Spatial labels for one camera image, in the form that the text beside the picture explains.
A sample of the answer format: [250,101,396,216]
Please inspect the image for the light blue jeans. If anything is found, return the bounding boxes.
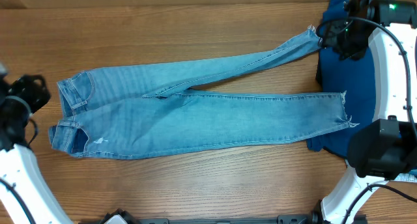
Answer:
[49,29,354,160]

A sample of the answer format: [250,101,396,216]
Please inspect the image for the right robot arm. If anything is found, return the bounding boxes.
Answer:
[304,0,416,223]

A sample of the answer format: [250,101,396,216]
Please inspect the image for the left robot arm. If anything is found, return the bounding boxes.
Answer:
[1,66,72,224]

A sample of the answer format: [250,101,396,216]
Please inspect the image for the dark blue shirt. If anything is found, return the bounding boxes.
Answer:
[306,0,417,176]

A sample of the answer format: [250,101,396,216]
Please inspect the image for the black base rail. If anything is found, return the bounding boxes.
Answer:
[79,209,329,224]

